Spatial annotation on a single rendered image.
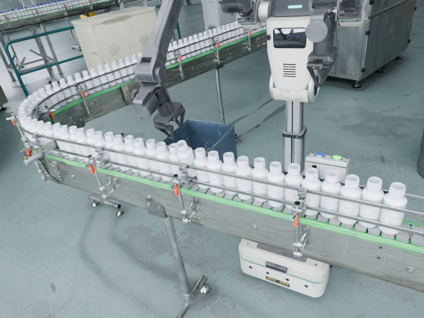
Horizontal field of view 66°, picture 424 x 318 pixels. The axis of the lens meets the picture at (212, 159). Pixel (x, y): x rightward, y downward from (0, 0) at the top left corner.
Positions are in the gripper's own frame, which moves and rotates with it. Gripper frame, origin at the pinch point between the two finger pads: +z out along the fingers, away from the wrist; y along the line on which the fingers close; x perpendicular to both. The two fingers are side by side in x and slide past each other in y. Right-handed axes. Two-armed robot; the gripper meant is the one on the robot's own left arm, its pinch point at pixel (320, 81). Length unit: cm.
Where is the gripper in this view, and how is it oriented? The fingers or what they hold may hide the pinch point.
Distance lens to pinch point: 110.2
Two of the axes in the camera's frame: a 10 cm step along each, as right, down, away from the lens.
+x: -8.7, -1.7, 4.7
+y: 4.8, -5.2, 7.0
